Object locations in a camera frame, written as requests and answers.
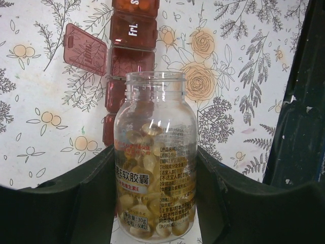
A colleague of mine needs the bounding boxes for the red weekly pill organizer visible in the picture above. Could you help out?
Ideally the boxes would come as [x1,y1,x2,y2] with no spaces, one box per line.
[63,1,159,146]

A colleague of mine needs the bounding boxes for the clear pill bottle yellow pills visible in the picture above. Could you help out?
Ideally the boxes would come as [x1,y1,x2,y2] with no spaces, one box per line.
[114,71,198,243]

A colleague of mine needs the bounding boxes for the floral tablecloth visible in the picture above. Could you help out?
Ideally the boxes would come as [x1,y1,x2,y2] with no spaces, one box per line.
[1,1,308,189]

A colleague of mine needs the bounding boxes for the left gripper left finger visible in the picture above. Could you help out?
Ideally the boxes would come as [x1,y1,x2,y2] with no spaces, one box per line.
[1,146,116,243]

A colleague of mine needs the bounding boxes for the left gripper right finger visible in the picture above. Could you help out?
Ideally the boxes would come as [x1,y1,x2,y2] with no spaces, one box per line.
[196,148,324,243]

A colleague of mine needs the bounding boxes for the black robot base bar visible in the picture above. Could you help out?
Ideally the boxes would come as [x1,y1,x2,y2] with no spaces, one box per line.
[263,1,324,189]

